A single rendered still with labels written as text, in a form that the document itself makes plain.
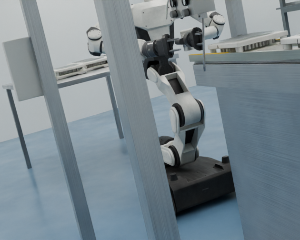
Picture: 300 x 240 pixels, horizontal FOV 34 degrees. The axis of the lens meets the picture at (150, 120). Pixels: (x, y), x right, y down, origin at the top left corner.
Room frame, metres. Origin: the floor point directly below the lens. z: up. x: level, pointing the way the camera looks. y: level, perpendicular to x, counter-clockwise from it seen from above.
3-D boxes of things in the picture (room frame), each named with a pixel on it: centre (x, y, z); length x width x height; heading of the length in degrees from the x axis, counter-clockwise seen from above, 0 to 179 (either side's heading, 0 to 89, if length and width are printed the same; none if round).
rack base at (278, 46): (2.05, -0.47, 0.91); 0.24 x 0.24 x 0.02; 20
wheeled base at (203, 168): (2.98, -0.15, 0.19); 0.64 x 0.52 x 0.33; 19
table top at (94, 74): (4.23, 0.49, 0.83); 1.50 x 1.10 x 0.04; 25
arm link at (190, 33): (2.68, -0.34, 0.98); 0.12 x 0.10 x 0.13; 11
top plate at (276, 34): (2.05, -0.47, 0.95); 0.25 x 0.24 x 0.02; 110
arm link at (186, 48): (2.79, -0.30, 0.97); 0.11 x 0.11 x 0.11; 11
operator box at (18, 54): (2.14, 0.46, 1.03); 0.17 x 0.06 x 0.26; 109
